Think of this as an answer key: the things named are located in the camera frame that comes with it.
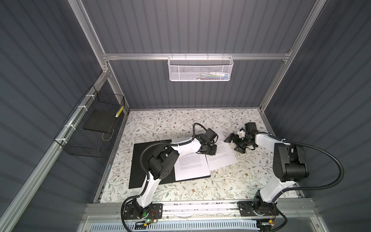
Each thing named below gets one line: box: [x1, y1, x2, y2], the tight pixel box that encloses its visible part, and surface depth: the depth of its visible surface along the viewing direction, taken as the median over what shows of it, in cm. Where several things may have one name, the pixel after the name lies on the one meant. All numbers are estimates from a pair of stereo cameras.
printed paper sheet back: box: [173, 151, 211, 182], surface depth 91 cm
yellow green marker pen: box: [114, 105, 125, 118], surface depth 84 cm
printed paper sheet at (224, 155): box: [204, 128, 238, 172], surface depth 96 cm
